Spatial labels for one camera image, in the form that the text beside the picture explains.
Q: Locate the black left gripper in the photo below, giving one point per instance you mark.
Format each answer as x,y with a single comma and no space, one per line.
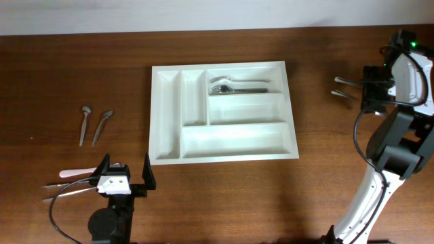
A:
140,190

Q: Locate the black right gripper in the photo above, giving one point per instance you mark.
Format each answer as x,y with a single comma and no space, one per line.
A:
369,95

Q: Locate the small steel teaspoon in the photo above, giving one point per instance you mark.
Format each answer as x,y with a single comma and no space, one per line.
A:
100,126
86,110

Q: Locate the steel fork dark handle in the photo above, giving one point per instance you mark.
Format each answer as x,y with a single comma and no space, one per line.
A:
226,89

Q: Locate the white plastic knife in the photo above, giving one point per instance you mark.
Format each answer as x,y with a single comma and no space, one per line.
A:
75,172

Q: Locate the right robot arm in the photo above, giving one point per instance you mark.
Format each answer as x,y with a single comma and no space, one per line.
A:
393,132

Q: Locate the small steel teaspoon right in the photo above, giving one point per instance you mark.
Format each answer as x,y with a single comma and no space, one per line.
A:
100,126

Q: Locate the white plastic cutlery tray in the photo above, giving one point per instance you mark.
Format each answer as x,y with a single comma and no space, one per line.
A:
189,125

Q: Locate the small steel teaspoon left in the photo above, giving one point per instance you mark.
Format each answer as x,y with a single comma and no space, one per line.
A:
86,110

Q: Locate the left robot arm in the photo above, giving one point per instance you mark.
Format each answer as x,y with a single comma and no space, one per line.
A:
113,224

